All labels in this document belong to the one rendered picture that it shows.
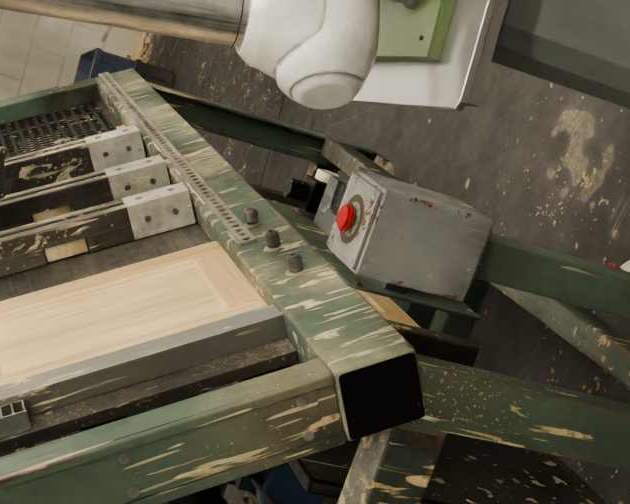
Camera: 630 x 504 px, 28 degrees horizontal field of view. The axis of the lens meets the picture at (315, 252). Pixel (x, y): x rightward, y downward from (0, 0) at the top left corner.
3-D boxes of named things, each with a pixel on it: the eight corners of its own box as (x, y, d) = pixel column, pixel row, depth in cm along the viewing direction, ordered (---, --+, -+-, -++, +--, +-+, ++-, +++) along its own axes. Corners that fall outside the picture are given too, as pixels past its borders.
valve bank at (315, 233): (513, 239, 198) (381, 201, 189) (481, 321, 201) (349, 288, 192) (398, 162, 243) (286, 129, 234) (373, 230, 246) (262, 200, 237)
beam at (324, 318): (429, 418, 174) (417, 348, 170) (348, 444, 171) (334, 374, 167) (141, 102, 373) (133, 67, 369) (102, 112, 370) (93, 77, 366)
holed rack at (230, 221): (257, 241, 218) (256, 238, 218) (240, 246, 217) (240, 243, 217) (108, 73, 367) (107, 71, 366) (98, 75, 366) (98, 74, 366)
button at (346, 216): (366, 210, 166) (352, 206, 165) (356, 238, 166) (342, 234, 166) (356, 202, 169) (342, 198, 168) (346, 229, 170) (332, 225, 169)
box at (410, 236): (500, 222, 168) (383, 188, 161) (469, 304, 170) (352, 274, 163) (463, 199, 179) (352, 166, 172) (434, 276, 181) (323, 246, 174)
